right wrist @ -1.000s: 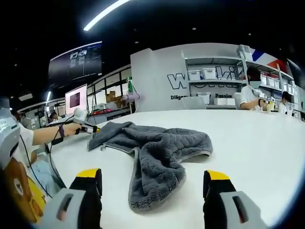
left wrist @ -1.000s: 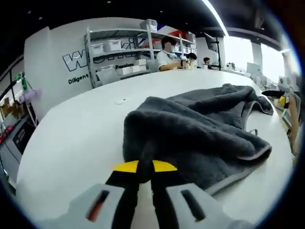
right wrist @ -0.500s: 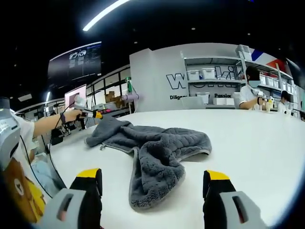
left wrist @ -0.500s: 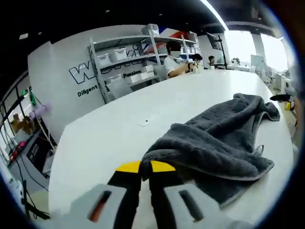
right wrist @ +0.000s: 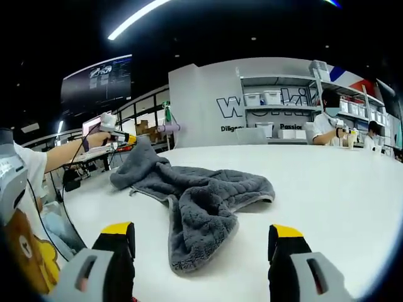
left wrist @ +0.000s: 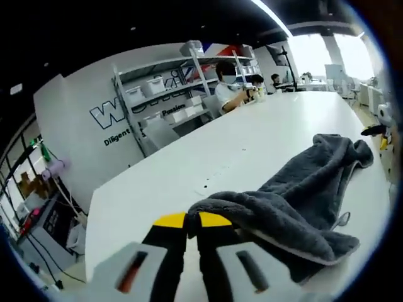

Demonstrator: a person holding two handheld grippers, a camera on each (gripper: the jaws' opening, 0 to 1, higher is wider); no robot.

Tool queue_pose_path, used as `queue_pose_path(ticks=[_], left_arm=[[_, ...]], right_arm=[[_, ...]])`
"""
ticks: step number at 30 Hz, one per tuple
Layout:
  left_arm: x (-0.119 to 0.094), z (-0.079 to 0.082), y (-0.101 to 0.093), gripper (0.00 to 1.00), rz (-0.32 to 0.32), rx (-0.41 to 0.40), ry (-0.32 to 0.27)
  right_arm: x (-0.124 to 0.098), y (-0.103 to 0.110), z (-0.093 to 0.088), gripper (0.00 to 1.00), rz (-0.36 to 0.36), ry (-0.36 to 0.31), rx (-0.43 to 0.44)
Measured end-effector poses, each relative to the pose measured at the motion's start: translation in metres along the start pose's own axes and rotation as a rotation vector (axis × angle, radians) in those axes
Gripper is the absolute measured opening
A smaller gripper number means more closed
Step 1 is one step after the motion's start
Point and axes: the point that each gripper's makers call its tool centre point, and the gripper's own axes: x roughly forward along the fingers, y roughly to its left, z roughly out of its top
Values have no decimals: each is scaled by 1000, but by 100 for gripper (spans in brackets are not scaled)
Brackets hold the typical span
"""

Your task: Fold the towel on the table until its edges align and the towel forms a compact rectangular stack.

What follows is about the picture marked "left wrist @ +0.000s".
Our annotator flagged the grey chair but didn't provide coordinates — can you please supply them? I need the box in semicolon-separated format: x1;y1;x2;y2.
143;118;181;148
202;94;223;120

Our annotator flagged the grey towel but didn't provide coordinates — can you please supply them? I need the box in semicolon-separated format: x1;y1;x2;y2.
188;133;375;286

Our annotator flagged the grey metal shelf rack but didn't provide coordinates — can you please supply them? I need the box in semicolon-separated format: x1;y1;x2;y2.
111;40;262;158

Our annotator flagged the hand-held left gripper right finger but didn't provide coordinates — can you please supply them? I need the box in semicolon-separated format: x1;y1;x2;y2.
188;211;334;302

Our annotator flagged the white table cover plate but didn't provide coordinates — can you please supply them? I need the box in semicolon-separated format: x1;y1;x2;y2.
193;185;217;198

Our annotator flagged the purple roll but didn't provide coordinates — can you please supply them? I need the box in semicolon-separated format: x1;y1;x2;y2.
42;159;72;182

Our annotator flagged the green clamp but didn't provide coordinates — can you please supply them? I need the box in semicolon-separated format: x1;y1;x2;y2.
39;141;53;161

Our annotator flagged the ceiling light strip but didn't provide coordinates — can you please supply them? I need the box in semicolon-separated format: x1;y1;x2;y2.
251;0;293;38

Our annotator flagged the shelf with white bins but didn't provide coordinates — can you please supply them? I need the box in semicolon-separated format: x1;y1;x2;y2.
124;40;262;126

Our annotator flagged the brown cardboard box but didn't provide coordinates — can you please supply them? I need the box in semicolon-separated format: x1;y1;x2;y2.
18;171;53;201

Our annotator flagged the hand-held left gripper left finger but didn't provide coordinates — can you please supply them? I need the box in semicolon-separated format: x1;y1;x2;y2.
91;211;190;302

